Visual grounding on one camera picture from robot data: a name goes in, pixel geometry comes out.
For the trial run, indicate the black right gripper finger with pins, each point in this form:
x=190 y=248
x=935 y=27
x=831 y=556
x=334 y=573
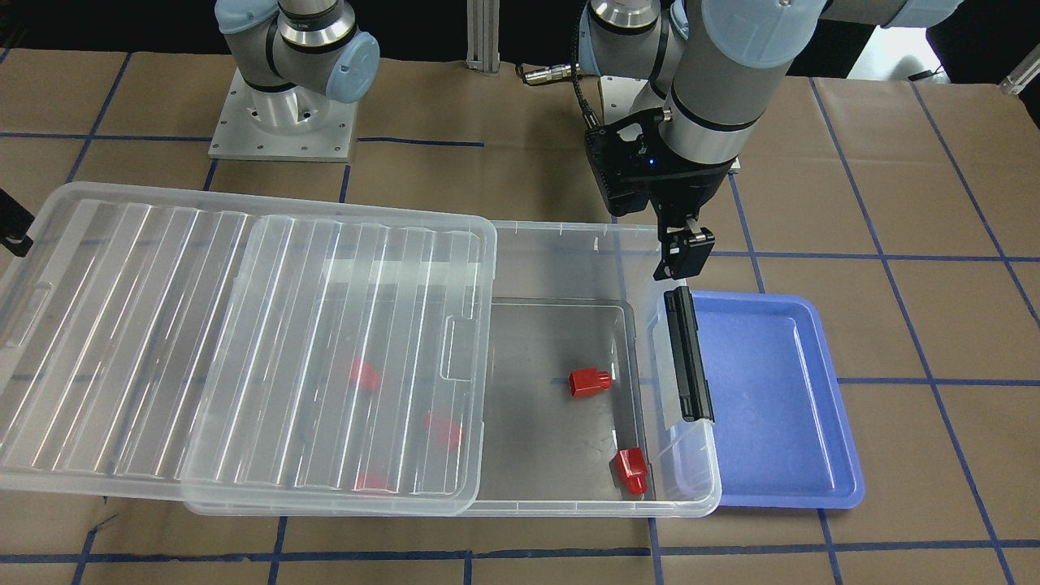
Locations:
x=15 y=224

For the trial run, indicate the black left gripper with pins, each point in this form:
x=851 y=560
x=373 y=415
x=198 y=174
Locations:
x=689 y=185

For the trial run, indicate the red block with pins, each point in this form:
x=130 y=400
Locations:
x=363 y=377
x=371 y=482
x=589 y=382
x=631 y=470

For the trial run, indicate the clear ribbed box lid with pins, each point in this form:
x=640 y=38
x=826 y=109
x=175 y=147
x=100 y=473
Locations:
x=112 y=322

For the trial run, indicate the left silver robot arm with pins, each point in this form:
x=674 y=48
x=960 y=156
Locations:
x=711 y=69

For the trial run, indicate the clear plastic storage box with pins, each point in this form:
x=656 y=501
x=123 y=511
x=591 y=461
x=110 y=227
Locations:
x=487 y=390

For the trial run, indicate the blue plastic tray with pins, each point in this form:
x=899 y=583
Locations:
x=780 y=435

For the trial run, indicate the red block under lid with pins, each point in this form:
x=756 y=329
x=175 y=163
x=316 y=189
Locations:
x=371 y=482

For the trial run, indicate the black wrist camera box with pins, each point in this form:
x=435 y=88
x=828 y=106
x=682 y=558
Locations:
x=627 y=160

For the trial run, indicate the black box latch handle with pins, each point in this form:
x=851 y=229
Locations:
x=693 y=391

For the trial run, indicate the aluminium frame post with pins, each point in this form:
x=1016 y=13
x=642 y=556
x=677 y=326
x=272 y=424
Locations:
x=482 y=32

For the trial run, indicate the aluminium frame rail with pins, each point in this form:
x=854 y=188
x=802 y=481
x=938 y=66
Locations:
x=1022 y=74

